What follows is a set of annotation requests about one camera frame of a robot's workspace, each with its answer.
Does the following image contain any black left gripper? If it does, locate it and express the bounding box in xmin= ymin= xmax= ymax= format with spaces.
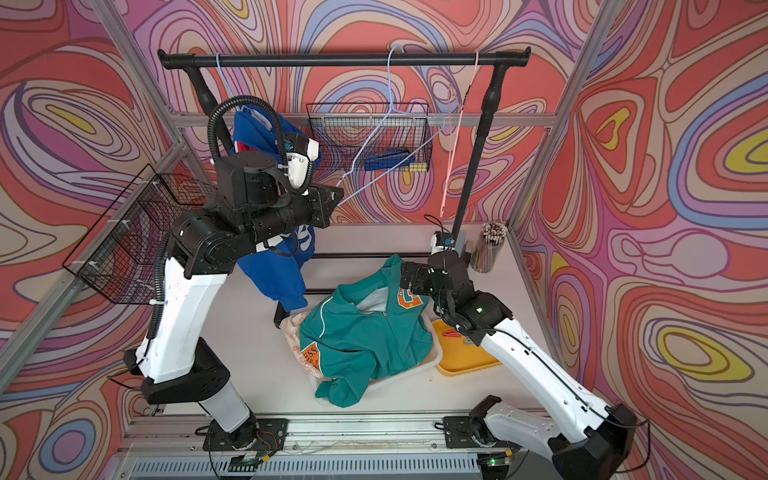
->
xmin=239 ymin=181 xmax=345 ymax=250

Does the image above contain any blue red white jacket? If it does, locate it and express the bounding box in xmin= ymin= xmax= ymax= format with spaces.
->
xmin=233 ymin=106 xmax=315 ymax=312

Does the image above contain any pink plastic hanger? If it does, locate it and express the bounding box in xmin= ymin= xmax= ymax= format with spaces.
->
xmin=439 ymin=49 xmax=480 ymax=220

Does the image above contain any green kids jacket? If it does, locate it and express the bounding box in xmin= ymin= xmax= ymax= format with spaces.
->
xmin=294 ymin=255 xmax=434 ymax=408

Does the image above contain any pink patterned kids jacket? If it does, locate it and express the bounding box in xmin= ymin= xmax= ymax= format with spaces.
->
xmin=278 ymin=311 xmax=325 ymax=380

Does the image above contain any light blue hanger green jacket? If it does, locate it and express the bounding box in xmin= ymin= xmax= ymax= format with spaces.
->
xmin=334 ymin=44 xmax=457 ymax=208

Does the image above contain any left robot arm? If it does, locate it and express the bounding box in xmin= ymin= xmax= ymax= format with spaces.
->
xmin=124 ymin=95 xmax=344 ymax=453

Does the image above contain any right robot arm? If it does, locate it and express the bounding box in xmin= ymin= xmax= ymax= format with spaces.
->
xmin=400 ymin=251 xmax=640 ymax=479

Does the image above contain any cup of pencils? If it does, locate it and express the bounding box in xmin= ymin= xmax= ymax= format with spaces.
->
xmin=470 ymin=221 xmax=508 ymax=273

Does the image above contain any white perforated plastic basket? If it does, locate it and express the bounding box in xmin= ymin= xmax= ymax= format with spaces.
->
xmin=300 ymin=309 xmax=442 ymax=408

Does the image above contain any blue object in back basket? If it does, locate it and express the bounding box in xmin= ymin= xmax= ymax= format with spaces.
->
xmin=363 ymin=148 xmax=413 ymax=171

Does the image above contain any yellow plastic tray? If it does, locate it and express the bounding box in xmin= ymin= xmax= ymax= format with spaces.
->
xmin=432 ymin=320 xmax=500 ymax=377

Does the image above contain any black clothes rack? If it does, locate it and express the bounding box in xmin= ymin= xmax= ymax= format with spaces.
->
xmin=157 ymin=46 xmax=533 ymax=328

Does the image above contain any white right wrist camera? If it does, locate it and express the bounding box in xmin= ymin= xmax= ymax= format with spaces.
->
xmin=430 ymin=230 xmax=459 ymax=255

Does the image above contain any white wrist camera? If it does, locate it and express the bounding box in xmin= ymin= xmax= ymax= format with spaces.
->
xmin=284 ymin=133 xmax=320 ymax=195
xmin=430 ymin=230 xmax=459 ymax=255

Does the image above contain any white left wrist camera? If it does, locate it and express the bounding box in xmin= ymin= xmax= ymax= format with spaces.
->
xmin=284 ymin=133 xmax=320 ymax=195

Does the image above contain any black wire basket back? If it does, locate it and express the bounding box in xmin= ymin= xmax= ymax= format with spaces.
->
xmin=306 ymin=101 xmax=435 ymax=173

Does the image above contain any black wire basket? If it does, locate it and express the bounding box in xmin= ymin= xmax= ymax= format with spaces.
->
xmin=62 ymin=165 xmax=213 ymax=304
xmin=306 ymin=101 xmax=435 ymax=173

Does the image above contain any black wire basket left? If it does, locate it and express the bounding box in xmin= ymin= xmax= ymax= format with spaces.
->
xmin=62 ymin=165 xmax=213 ymax=304

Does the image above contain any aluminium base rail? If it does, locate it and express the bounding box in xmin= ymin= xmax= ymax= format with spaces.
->
xmin=113 ymin=410 xmax=601 ymax=480

